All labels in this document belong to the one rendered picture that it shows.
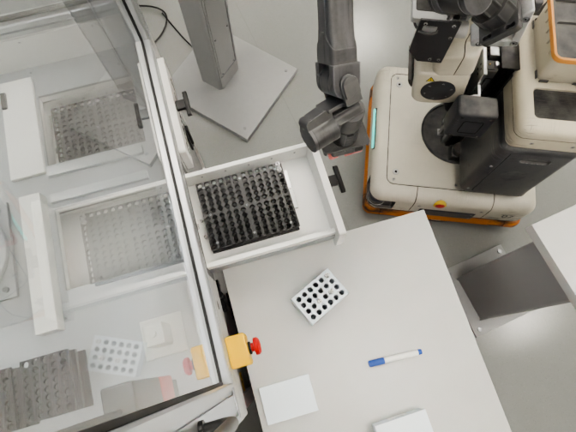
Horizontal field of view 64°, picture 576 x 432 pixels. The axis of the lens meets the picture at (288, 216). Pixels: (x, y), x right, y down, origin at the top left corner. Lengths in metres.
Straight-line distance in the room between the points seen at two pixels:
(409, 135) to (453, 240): 0.52
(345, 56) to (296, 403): 0.80
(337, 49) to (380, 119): 1.15
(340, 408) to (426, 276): 0.40
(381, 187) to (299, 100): 0.70
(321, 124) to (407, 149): 1.08
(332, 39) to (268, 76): 1.50
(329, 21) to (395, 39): 1.73
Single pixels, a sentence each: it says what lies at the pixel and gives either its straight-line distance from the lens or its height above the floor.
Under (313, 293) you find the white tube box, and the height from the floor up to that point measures 0.80.
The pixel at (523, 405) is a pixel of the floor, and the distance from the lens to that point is 2.20.
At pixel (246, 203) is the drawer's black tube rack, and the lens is 1.15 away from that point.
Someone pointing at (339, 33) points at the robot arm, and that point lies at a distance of 0.87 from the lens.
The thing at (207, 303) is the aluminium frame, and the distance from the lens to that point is 1.01.
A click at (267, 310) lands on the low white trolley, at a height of 0.76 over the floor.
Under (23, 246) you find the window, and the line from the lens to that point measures 0.34.
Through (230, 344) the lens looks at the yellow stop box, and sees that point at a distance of 1.08.
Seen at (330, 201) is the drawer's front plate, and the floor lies 0.93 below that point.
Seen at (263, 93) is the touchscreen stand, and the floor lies 0.03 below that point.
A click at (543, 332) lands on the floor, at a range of 2.25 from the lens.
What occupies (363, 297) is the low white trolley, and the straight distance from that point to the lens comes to 1.25.
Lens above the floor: 1.98
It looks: 73 degrees down
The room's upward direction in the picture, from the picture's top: straight up
